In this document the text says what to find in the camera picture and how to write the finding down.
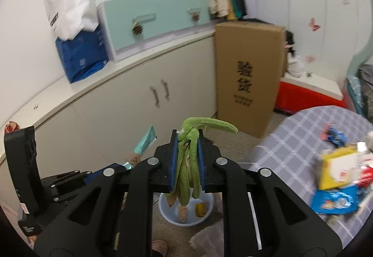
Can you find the blue snack wrapper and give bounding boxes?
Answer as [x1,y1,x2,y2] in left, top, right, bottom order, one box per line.
[311,185,358,215]

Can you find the green plush toy strips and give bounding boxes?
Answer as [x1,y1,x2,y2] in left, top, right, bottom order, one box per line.
[166,117,238,206]

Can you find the yellow white snack packet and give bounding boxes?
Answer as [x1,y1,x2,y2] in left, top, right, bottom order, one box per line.
[317,145,365,191]

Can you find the light blue trash bin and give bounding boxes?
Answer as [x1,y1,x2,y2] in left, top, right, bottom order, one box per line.
[158,191,214,227]

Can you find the purple grid tablecloth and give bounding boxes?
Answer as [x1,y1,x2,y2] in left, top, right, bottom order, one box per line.
[250,105,373,249]

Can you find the long white floor cabinet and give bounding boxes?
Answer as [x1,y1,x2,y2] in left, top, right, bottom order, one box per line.
[0,30,218,211]

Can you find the red storage box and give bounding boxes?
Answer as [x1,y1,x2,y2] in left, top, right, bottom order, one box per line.
[274,74,346,114]

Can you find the white plastic bag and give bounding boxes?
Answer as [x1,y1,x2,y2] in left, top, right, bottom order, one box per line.
[287,52,305,78]

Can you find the tall brown cardboard box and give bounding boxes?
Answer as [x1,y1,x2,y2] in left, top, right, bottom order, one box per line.
[214,21,286,138]

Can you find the grey folded duvet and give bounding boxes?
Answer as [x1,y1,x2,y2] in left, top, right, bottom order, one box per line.
[358,64,373,122]

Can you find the mint green drawer unit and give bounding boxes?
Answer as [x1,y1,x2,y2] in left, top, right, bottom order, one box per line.
[98,0,213,62]

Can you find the white paper shopping bag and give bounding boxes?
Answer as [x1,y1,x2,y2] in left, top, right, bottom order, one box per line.
[44,0,99,41]

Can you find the white wardrobe doors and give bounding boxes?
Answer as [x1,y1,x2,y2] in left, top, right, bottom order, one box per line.
[256,0,372,82]

